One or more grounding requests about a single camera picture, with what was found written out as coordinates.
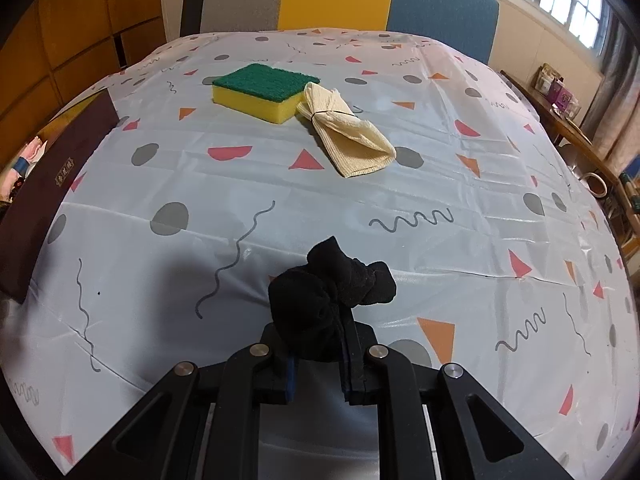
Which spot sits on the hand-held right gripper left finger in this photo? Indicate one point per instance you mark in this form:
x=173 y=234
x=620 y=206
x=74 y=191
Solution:
x=289 y=377

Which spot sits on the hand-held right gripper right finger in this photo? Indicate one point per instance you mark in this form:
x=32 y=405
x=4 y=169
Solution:
x=357 y=365

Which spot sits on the black sock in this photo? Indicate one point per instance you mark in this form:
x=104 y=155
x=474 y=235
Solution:
x=325 y=300

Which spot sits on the dark brown gift box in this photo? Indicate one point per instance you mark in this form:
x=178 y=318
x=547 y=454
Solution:
x=55 y=185

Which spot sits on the beige folded cloth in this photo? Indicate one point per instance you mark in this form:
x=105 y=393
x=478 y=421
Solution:
x=350 y=140

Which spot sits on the green and yellow sponge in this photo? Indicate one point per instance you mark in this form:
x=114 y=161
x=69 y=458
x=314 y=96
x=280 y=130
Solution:
x=260 y=85

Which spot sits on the white tape roll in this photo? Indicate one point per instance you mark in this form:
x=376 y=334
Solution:
x=595 y=185

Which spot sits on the wooden side table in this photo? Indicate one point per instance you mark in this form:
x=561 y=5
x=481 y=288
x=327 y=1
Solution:
x=575 y=135

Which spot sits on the purple box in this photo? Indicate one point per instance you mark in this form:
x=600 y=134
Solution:
x=559 y=96

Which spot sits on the pale patterned curtain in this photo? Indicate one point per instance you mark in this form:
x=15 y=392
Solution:
x=612 y=95

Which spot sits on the wooden wardrobe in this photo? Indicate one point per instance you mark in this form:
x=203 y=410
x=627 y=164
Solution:
x=75 y=25

